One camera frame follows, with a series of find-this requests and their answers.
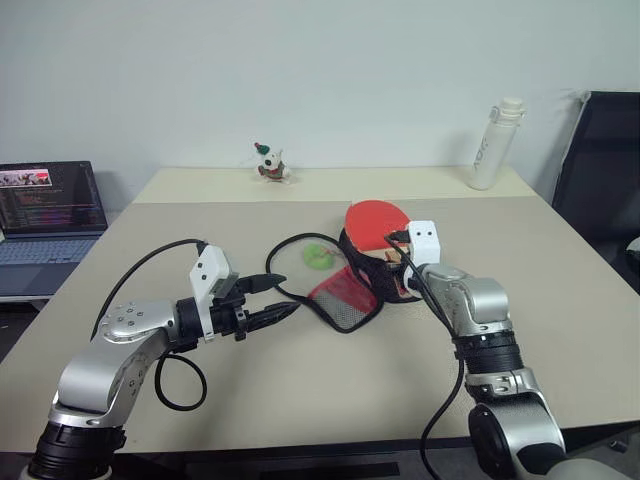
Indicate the black red mesh paddle case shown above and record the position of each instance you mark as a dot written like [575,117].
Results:
[345,300]

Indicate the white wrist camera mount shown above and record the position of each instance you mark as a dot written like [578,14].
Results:
[425,245]
[210,262]

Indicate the open grey laptop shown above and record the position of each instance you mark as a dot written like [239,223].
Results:
[47,200]

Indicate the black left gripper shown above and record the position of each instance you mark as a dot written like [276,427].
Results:
[231,312]

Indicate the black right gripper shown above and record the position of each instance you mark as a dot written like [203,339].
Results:
[401,272]

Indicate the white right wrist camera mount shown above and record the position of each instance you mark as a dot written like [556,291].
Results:
[425,245]

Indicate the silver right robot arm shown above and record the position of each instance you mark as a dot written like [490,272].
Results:
[480,305]

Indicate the white water bottle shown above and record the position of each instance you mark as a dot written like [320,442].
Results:
[487,150]

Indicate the red table tennis paddle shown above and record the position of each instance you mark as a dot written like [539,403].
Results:
[370,222]

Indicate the white plush dog toy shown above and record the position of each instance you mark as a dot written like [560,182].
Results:
[271,165]

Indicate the black office chair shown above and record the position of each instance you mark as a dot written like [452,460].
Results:
[600,175]

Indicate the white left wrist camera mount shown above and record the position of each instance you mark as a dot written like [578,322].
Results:
[210,262]

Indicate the green ball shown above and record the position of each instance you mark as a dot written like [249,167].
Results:
[317,256]

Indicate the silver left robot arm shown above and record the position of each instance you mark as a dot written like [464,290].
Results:
[120,325]

